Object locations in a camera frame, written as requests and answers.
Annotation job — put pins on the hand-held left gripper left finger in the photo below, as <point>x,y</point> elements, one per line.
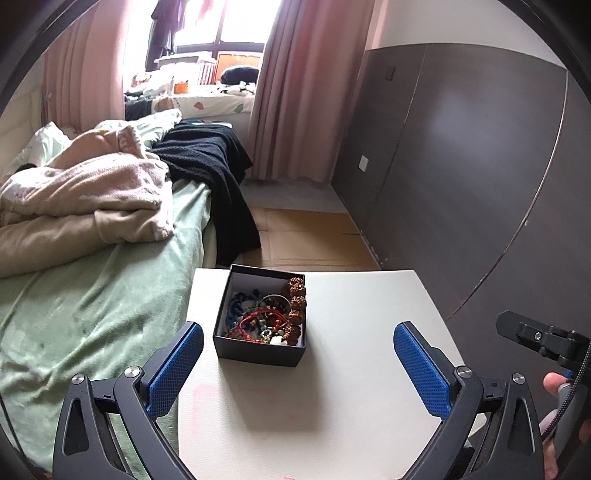
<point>175,369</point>

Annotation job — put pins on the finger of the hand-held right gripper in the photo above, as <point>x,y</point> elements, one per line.
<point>507,325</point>

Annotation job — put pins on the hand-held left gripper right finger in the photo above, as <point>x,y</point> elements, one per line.
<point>425,374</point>

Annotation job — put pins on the black jewelry box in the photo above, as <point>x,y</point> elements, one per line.
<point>258,350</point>

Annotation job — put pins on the person's right hand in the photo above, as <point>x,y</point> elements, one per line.
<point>550,429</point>

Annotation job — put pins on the green bed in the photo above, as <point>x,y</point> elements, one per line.
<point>92,314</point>

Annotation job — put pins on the flat cardboard sheet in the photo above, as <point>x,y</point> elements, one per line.
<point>304,240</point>

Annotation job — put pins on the pink fleece blanket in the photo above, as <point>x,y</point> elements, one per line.
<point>92,184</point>

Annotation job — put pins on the black knit cloth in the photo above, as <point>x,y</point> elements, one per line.
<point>212,161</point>

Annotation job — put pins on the white leaf-print cloth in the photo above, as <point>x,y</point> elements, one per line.
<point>217,102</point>

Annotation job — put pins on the small orange box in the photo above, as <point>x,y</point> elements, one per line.
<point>182,86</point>

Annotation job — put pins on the black cushion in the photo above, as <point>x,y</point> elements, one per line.
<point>240,75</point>

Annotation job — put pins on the pink curtain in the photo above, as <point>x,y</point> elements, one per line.
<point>304,92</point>
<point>87,60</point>

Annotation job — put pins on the dark hanging clothes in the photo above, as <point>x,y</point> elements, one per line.
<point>168,25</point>

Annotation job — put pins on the white wall socket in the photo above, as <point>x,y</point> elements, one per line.
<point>364,163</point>

